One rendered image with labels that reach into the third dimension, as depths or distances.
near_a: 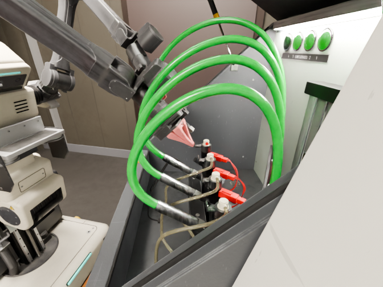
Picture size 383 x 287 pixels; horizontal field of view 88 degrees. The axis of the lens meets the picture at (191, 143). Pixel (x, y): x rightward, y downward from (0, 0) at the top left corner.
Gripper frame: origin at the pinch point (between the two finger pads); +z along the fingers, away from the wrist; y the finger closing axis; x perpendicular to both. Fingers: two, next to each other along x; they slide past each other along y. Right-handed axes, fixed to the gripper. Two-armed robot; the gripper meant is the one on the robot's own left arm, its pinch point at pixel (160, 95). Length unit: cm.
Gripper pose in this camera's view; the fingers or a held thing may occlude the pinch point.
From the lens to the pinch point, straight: 63.3
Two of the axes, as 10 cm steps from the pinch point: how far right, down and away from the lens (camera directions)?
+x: -6.3, 5.2, 5.7
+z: 4.8, 8.4, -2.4
